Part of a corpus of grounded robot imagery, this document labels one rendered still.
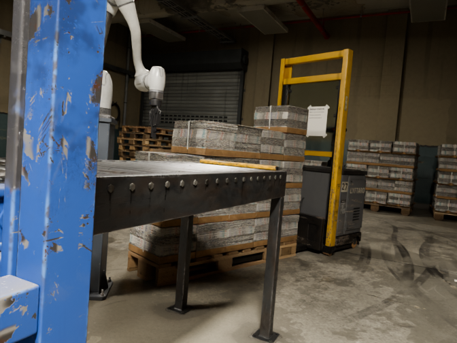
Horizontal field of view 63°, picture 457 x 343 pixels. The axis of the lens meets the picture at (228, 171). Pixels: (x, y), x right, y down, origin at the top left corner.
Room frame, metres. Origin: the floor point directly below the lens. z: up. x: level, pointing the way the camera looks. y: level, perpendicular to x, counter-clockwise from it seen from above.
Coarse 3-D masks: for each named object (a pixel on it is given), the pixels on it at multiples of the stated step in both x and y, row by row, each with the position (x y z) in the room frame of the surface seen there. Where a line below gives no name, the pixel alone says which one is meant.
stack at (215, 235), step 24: (144, 240) 2.42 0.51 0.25; (168, 240) 2.32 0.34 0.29; (192, 240) 2.46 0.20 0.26; (216, 240) 2.60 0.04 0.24; (240, 240) 2.78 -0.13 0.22; (144, 264) 2.39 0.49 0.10; (168, 264) 2.32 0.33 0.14; (192, 264) 2.46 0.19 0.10; (216, 264) 2.64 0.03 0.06; (240, 264) 2.82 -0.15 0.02
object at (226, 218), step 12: (216, 216) 2.59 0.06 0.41; (228, 216) 2.67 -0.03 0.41; (240, 216) 2.76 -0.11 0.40; (252, 216) 2.85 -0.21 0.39; (264, 216) 2.95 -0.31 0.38; (264, 240) 2.97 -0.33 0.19; (144, 252) 2.40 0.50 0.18; (192, 252) 2.46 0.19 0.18; (204, 252) 2.53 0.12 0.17; (216, 252) 2.61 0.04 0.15
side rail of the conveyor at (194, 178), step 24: (96, 192) 0.75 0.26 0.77; (120, 192) 0.81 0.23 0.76; (144, 192) 0.88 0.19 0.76; (168, 192) 0.96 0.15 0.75; (192, 192) 1.06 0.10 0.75; (216, 192) 1.19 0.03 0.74; (240, 192) 1.34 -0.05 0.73; (264, 192) 1.54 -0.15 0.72; (96, 216) 0.75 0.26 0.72; (120, 216) 0.81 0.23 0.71; (144, 216) 0.88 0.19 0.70; (168, 216) 0.97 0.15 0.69
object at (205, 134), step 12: (204, 120) 2.48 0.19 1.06; (192, 132) 2.56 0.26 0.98; (204, 132) 2.47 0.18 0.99; (216, 132) 2.52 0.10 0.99; (228, 132) 2.60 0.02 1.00; (192, 144) 2.55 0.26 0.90; (204, 144) 2.46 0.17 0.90; (216, 144) 2.53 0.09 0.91; (228, 144) 2.61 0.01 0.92; (216, 156) 2.55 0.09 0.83
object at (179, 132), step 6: (180, 120) 2.67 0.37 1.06; (174, 126) 2.72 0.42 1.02; (180, 126) 2.67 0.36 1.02; (186, 126) 2.62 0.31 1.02; (174, 132) 2.71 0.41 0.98; (180, 132) 2.66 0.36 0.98; (186, 132) 2.62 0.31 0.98; (174, 138) 2.70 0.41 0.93; (180, 138) 2.65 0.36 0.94; (174, 144) 2.70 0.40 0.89; (180, 144) 2.65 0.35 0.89
